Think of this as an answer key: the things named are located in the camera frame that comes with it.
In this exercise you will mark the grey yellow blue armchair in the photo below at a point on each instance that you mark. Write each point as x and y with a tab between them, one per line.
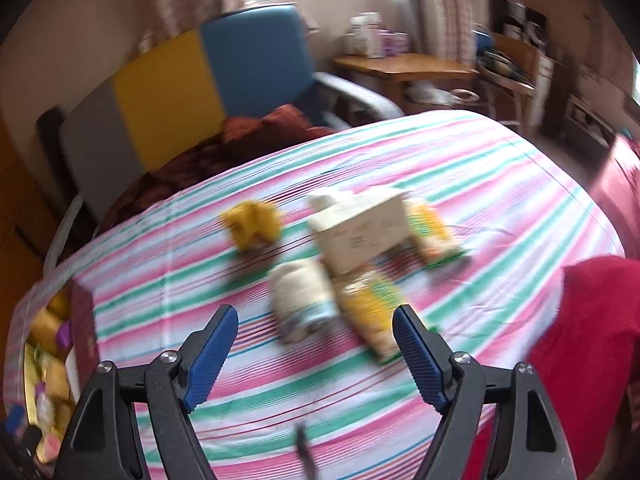
250	55

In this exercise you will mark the wooden side table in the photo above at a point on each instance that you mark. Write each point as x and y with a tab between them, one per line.
400	65

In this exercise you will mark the white carton box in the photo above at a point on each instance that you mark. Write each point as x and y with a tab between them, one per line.
365	35

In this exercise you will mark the wooden wardrobe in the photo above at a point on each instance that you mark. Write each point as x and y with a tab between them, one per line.
20	240

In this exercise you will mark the dark red gold-lined tin box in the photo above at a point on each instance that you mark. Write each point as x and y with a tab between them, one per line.
82	320

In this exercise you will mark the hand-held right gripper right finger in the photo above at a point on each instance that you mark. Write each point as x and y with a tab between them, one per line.
420	365

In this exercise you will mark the white can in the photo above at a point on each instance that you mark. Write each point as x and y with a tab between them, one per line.
300	295

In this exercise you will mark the yellow green snack packet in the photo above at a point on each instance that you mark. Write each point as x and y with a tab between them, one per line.
435	235
372	310

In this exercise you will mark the purple box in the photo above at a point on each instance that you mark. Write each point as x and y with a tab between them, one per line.
392	42

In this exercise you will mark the white plastic bag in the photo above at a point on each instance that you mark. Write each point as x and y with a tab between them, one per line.
430	92

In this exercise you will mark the striped tablecloth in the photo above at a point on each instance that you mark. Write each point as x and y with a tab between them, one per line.
500	185

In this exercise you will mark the person's red clothing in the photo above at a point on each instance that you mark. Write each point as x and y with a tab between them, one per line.
590	335

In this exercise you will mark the dark red blanket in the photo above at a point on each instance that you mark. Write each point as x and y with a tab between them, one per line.
210	155

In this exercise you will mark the wooden chair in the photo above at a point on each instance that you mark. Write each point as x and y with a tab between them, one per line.
520	55

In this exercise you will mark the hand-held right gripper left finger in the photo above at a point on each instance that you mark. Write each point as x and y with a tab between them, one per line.
210	365

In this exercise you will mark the pile of yellow snacks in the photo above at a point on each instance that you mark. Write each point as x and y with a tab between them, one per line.
50	380

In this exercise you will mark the cream cardboard box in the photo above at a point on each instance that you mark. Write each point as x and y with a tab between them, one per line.
360	235

